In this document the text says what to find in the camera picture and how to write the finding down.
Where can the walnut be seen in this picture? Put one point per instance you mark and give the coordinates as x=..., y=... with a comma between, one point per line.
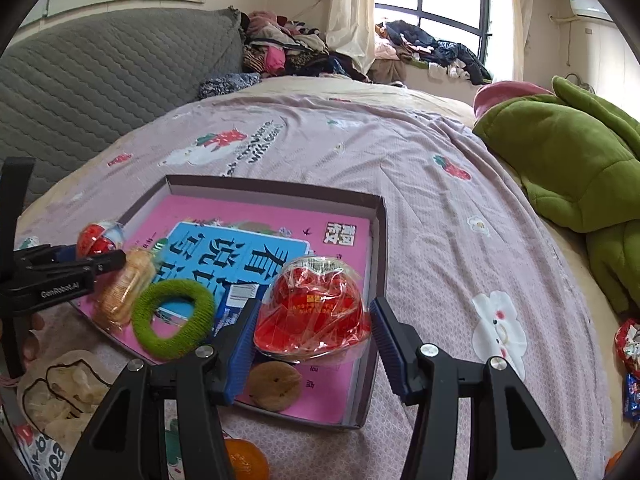
x=275, y=387

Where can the white air conditioner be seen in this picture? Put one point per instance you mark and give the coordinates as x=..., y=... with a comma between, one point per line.
x=592, y=7

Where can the orange mandarin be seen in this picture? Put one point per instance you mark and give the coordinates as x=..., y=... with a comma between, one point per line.
x=247, y=462

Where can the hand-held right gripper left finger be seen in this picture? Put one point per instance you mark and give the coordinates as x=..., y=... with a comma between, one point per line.
x=240, y=355

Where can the green fleece blanket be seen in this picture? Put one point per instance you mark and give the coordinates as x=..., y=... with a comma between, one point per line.
x=575, y=170

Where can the dark blue patterned cloth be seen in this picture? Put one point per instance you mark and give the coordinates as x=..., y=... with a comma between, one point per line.
x=227, y=85

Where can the red and silver candy packet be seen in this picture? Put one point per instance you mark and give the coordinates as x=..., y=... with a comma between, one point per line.
x=629, y=347

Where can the pile of mixed clothes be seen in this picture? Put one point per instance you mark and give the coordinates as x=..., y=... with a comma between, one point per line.
x=285, y=45

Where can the person's left hand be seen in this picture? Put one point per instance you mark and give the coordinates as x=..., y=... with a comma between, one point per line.
x=36, y=321

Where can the pile of dark clothes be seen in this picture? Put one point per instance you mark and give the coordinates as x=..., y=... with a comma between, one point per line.
x=430, y=45

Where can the pink and blue book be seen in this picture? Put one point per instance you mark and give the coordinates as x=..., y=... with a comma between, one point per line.
x=200, y=220

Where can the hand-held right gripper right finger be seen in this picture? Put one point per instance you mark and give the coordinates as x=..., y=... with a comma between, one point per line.
x=395, y=355

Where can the orange cracker packet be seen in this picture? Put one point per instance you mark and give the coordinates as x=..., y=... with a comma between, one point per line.
x=122, y=290

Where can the red jelly cup packet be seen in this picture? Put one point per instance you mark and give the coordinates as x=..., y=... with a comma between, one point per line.
x=97, y=240
x=315, y=310

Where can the pink printed bed sheet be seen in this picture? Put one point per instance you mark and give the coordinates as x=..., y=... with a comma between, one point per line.
x=425, y=220

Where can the grey quilted headboard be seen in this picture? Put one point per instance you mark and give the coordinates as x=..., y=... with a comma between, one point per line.
x=100, y=75

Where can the blue candy packet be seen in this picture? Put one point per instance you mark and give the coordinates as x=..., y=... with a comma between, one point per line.
x=632, y=397

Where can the pink blanket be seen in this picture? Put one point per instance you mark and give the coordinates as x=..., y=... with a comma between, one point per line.
x=505, y=95

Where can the cream curtain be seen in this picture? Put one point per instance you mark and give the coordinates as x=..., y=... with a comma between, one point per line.
x=507, y=20
x=350, y=10

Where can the blue snack packet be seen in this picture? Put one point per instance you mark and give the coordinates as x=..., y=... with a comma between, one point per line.
x=232, y=310

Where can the shallow dark cardboard tray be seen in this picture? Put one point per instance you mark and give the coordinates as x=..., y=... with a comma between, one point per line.
x=372, y=310

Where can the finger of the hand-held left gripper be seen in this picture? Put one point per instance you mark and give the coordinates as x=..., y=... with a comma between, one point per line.
x=50, y=254
x=107, y=261

